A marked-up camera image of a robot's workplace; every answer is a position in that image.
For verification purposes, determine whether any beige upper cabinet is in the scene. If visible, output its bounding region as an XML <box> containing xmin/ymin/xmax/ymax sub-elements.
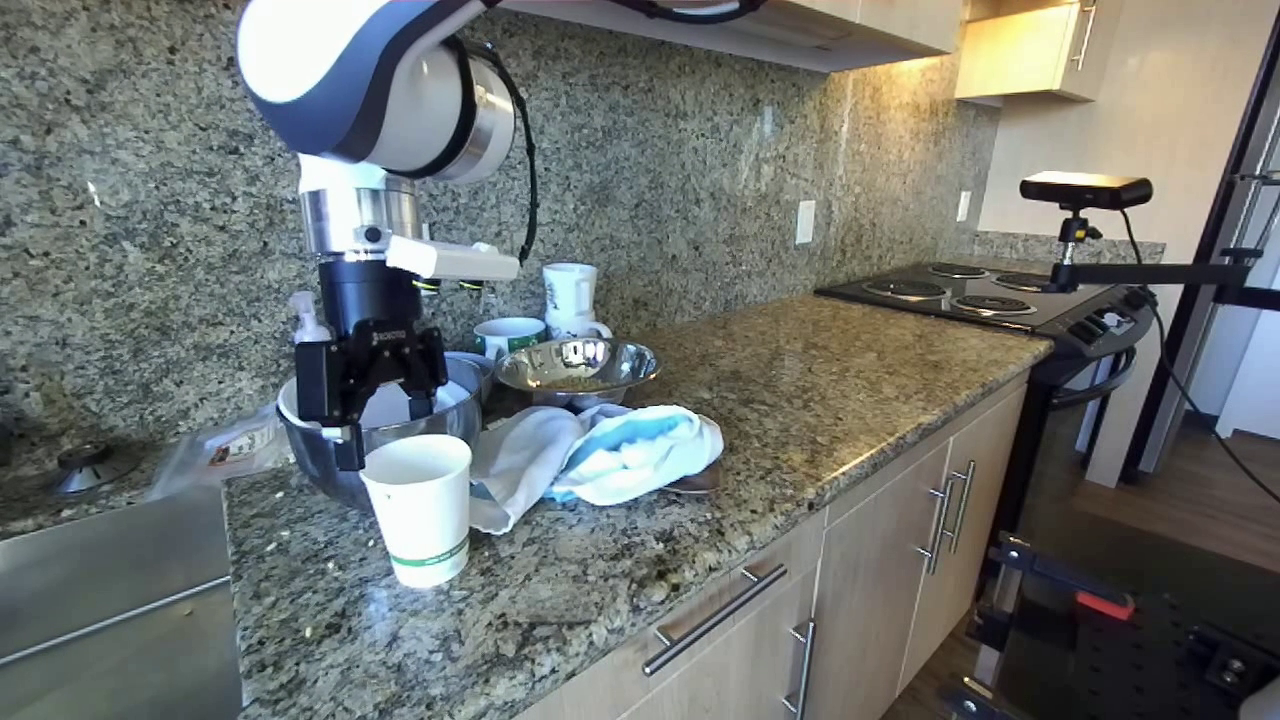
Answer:
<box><xmin>494</xmin><ymin>0</ymin><xmax>964</xmax><ymax>79</ymax></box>

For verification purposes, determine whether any black electric stove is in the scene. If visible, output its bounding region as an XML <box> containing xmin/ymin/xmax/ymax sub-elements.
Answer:
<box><xmin>810</xmin><ymin>261</ymin><xmax>1158</xmax><ymax>565</ymax></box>

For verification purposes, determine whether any beige lower cabinet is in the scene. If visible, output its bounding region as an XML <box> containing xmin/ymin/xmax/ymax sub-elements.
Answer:
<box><xmin>510</xmin><ymin>371</ymin><xmax>1040</xmax><ymax>720</ymax></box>

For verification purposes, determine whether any horizontal steel drawer handle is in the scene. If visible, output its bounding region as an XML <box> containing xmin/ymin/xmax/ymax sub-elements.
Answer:
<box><xmin>639</xmin><ymin>556</ymin><xmax>790</xmax><ymax>678</ymax></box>

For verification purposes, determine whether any black camera cable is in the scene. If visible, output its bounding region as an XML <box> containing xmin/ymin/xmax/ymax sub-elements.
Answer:
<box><xmin>1117</xmin><ymin>206</ymin><xmax>1280</xmax><ymax>508</ymax></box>

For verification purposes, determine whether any beige cabinet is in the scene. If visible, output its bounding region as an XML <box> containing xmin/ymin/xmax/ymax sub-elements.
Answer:
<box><xmin>494</xmin><ymin>0</ymin><xmax>964</xmax><ymax>79</ymax></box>
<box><xmin>510</xmin><ymin>371</ymin><xmax>1040</xmax><ymax>720</ymax></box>

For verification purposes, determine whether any black stand base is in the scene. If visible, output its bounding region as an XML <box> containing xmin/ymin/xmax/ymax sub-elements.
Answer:
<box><xmin>953</xmin><ymin>530</ymin><xmax>1280</xmax><ymax>720</ymax></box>

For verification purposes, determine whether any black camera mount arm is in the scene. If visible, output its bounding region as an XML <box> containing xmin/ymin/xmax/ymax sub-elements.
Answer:
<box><xmin>1043</xmin><ymin>205</ymin><xmax>1280</xmax><ymax>316</ymax></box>

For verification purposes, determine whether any black external camera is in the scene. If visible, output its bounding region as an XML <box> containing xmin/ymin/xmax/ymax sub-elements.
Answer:
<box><xmin>1015</xmin><ymin>169</ymin><xmax>1154</xmax><ymax>217</ymax></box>

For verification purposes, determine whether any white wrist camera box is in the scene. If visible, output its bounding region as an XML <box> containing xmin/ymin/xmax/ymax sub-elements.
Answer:
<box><xmin>385</xmin><ymin>231</ymin><xmax>522</xmax><ymax>288</ymax></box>

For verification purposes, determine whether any clear soap bottle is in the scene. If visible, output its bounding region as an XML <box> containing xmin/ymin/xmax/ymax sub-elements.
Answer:
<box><xmin>285</xmin><ymin>288</ymin><xmax>333</xmax><ymax>349</ymax></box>

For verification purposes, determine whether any white paper cup green stripe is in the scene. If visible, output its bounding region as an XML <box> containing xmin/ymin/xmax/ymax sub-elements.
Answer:
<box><xmin>354</xmin><ymin>432</ymin><xmax>475</xmax><ymax>591</ymax></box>

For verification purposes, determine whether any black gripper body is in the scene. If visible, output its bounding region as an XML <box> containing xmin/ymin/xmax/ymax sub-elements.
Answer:
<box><xmin>314</xmin><ymin>254</ymin><xmax>444</xmax><ymax>390</ymax></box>

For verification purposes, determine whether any small white bowl teal rim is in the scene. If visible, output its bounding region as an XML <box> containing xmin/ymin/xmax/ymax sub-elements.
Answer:
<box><xmin>473</xmin><ymin>312</ymin><xmax>552</xmax><ymax>363</ymax></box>

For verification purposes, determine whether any blue and white towel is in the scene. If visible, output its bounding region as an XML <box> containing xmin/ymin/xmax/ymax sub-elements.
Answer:
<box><xmin>543</xmin><ymin>398</ymin><xmax>727</xmax><ymax>513</ymax></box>

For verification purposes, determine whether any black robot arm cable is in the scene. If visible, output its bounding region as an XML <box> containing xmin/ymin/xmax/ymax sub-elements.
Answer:
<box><xmin>457</xmin><ymin>34</ymin><xmax>543</xmax><ymax>266</ymax></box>

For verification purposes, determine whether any vertical steel cabinet handle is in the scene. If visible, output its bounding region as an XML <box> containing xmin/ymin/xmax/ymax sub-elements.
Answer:
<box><xmin>917</xmin><ymin>462</ymin><xmax>959</xmax><ymax>581</ymax></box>
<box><xmin>783</xmin><ymin>610</ymin><xmax>818</xmax><ymax>720</ymax></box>

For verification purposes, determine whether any large silver mixing bowl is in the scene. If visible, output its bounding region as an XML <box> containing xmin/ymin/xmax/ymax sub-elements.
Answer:
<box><xmin>271</xmin><ymin>377</ymin><xmax>489</xmax><ymax>508</ymax></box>

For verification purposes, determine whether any clear plastic bag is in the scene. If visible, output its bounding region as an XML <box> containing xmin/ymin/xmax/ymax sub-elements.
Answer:
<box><xmin>149</xmin><ymin>404</ymin><xmax>300</xmax><ymax>501</ymax></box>

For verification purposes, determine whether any glass dish with items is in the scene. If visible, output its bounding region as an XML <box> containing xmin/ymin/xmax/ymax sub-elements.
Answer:
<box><xmin>492</xmin><ymin>332</ymin><xmax>662</xmax><ymax>404</ymax></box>

